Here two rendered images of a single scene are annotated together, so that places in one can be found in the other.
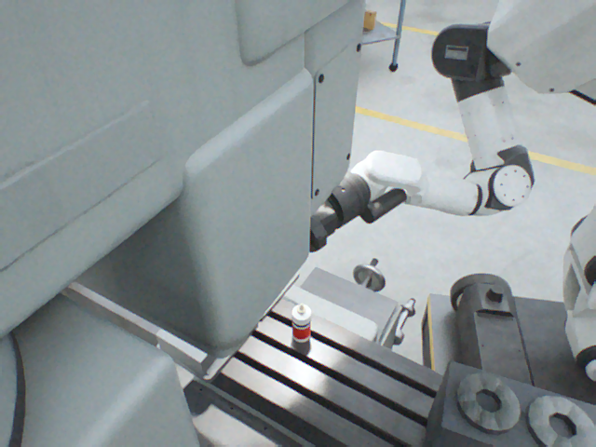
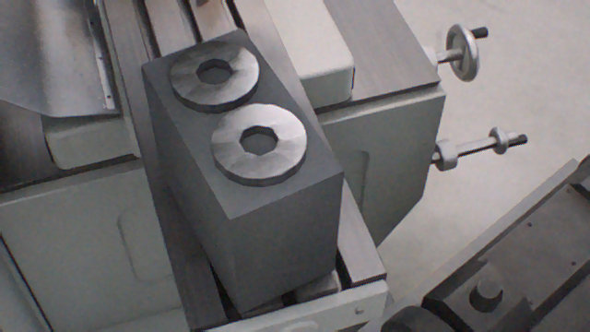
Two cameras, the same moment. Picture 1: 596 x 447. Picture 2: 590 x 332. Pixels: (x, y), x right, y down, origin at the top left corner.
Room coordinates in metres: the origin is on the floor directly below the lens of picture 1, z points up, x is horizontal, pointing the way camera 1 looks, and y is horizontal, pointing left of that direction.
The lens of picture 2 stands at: (-0.02, -0.71, 1.67)
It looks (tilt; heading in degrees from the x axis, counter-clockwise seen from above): 53 degrees down; 41
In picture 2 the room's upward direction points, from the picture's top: 1 degrees clockwise
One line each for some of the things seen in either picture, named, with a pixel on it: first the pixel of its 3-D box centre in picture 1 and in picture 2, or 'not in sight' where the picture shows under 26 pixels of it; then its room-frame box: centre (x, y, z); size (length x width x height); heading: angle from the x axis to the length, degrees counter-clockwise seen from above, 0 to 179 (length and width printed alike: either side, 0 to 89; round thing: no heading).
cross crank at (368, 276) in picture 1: (364, 285); (446, 56); (1.00, -0.22, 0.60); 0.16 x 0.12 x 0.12; 150
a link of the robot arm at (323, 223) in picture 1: (318, 213); not in sight; (0.63, -0.04, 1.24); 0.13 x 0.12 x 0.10; 41
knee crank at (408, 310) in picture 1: (402, 318); (480, 145); (0.95, -0.36, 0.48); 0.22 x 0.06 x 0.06; 150
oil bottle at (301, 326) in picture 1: (301, 319); not in sight; (0.60, -0.01, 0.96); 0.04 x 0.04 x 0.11
